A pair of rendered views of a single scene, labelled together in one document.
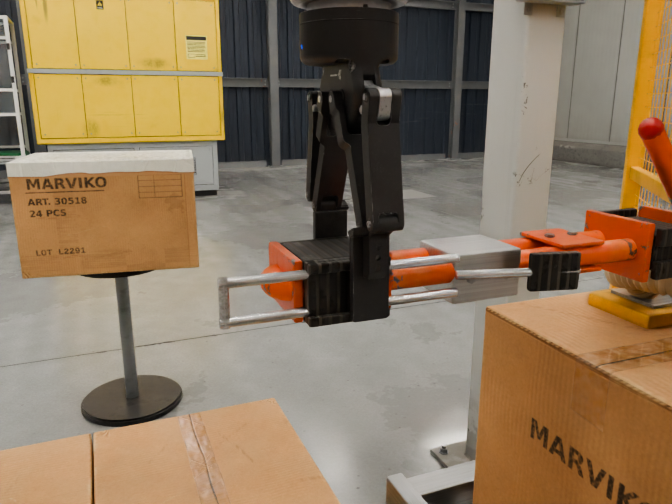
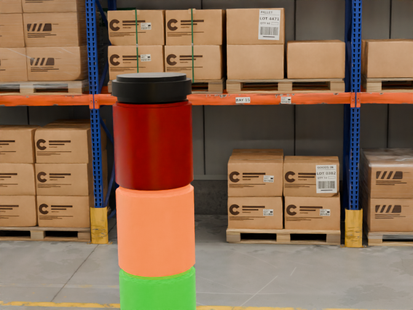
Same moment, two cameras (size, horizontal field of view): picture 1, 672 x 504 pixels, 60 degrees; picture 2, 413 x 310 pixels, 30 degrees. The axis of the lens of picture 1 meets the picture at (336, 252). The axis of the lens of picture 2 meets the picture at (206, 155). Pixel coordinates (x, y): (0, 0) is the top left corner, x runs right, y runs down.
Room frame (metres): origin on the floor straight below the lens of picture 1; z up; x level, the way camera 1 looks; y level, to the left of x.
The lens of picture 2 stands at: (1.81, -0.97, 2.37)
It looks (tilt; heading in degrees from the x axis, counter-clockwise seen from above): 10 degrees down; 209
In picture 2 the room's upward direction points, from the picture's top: 1 degrees counter-clockwise
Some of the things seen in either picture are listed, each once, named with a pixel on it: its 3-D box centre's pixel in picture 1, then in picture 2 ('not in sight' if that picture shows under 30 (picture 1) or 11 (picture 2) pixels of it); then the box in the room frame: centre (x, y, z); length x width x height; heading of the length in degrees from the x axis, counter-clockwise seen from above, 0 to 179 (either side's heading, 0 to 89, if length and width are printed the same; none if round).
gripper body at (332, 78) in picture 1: (348, 75); not in sight; (0.47, -0.01, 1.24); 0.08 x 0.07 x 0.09; 20
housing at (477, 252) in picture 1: (467, 267); not in sight; (0.52, -0.12, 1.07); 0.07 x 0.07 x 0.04; 21
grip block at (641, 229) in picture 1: (643, 241); not in sight; (0.60, -0.32, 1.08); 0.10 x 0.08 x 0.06; 21
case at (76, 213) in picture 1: (114, 208); not in sight; (2.21, 0.85, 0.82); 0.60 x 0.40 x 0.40; 104
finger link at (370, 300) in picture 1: (369, 275); not in sight; (0.43, -0.03, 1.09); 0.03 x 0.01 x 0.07; 110
